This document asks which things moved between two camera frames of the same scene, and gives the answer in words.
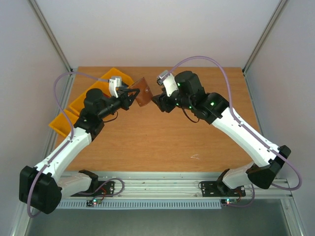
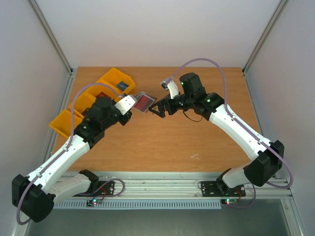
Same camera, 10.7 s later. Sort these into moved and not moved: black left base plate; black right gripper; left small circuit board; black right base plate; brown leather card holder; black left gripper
Moved: brown leather card holder; black left gripper
Not moved: black right base plate; black right gripper; left small circuit board; black left base plate
